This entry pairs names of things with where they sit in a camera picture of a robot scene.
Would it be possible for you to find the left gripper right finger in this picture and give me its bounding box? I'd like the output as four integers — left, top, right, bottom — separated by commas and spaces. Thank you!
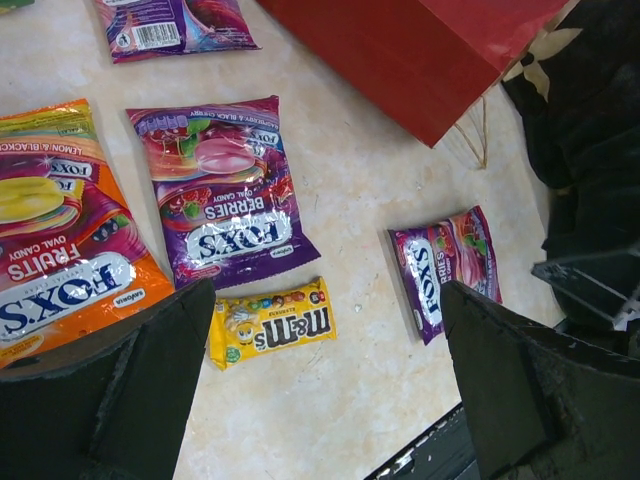
441, 282, 639, 479

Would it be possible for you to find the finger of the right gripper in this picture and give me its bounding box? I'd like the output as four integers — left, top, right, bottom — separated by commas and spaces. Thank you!
532, 244, 639, 330

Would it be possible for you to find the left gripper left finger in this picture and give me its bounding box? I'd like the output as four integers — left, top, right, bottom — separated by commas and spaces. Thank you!
1, 280, 216, 479

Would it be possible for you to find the purple candy bag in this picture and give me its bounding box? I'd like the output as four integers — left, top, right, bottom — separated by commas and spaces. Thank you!
127, 95, 321, 289
94, 0, 259, 64
388, 205, 502, 344

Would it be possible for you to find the orange candy bag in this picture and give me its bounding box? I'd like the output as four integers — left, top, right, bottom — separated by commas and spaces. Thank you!
1, 99, 175, 367

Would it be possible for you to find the yellow chocolate candy packet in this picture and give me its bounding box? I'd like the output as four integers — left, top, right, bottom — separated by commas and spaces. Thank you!
209, 277, 337, 371

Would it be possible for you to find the black floral pillow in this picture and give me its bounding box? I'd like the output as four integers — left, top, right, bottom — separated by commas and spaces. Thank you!
502, 1, 639, 261

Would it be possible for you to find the red brown paper bag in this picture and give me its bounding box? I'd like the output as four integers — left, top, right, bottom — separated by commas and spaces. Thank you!
260, 0, 575, 147

